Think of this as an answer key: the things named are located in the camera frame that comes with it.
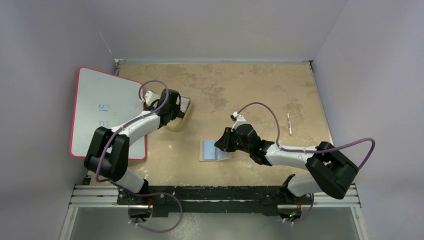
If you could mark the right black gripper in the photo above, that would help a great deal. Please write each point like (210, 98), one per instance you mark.
(228, 139)

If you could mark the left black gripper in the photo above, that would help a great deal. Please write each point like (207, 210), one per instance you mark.
(176, 110)

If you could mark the blue credit card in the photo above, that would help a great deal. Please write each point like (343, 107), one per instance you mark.
(210, 149)

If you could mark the beige leather card holder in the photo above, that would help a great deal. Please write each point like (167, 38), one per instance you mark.
(208, 158)

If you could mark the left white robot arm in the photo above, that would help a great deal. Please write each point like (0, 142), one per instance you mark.
(108, 152)

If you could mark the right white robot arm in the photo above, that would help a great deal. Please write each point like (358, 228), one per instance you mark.
(328, 170)

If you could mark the stack of cards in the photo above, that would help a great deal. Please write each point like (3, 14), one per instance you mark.
(185, 103)

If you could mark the beige plastic tray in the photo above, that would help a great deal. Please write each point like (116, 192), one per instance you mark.
(178, 123)

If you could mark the white green pen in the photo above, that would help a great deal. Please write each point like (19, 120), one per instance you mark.
(289, 123)

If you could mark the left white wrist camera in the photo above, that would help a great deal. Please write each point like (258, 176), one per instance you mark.
(151, 98)

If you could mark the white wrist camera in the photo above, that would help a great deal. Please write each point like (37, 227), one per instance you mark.
(237, 120)
(151, 98)

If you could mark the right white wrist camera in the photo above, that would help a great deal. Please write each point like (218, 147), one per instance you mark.
(237, 120)

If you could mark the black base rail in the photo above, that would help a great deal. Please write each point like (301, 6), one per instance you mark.
(267, 200)

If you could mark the white board with pink frame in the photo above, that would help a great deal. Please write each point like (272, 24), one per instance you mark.
(101, 100)

